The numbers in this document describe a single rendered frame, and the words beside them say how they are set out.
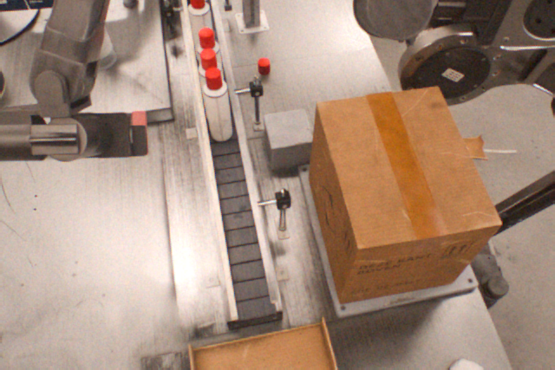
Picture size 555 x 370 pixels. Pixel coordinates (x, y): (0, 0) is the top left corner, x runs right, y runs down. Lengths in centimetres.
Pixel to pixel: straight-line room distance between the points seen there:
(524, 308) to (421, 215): 133
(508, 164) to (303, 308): 156
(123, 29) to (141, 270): 70
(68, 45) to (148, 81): 70
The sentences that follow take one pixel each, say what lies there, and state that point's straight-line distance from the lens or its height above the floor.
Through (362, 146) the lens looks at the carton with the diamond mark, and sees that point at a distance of 89.
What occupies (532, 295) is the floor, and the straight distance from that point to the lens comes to 217.
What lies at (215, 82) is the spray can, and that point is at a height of 107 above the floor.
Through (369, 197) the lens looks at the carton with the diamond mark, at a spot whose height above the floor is 112.
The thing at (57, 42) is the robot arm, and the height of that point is 142.
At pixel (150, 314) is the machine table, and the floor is 83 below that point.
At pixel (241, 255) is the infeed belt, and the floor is 88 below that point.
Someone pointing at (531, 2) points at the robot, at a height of 146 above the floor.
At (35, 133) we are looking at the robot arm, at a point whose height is 133.
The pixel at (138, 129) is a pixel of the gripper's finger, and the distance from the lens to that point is 78.
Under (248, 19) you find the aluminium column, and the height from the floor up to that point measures 86.
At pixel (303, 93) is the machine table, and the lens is 134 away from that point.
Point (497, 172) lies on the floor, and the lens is 238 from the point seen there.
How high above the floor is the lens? 183
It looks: 57 degrees down
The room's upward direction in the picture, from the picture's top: 1 degrees clockwise
